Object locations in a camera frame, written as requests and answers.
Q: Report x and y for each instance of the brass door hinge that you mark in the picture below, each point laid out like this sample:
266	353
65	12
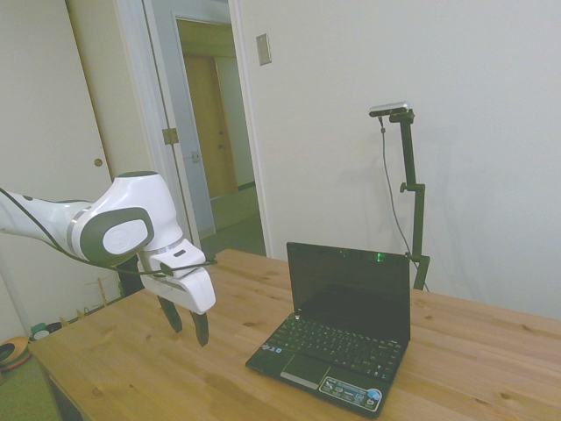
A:
170	136

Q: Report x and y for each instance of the orange green bowl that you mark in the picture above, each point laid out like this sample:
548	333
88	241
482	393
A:
13	349

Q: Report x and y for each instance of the white open door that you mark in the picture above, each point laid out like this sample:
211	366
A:
184	131

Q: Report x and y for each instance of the black tower speaker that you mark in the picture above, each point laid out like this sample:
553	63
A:
130	280

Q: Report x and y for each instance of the white teal lidded container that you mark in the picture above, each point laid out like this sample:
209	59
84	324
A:
39	332

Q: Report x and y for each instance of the black camera stand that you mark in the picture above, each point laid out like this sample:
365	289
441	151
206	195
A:
414	193

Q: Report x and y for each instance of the black bowl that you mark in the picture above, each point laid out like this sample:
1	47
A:
54	327

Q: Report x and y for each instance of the silver camera on stand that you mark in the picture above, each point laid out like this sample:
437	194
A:
390	109

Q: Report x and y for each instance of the metal door latch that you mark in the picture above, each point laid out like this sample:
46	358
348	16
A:
195	157

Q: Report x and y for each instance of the beige wall switch plate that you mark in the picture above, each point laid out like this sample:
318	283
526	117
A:
263	49

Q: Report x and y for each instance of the wooden hallway door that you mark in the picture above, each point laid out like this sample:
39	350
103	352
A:
215	131

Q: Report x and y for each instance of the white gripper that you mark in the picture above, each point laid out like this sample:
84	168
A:
193	289

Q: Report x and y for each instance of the small wooden rack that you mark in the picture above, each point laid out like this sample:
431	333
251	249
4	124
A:
101	294

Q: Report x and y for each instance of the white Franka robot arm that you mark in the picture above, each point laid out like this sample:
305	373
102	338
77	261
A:
127	206

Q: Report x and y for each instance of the small black laptop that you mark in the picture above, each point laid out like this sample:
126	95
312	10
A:
350	298

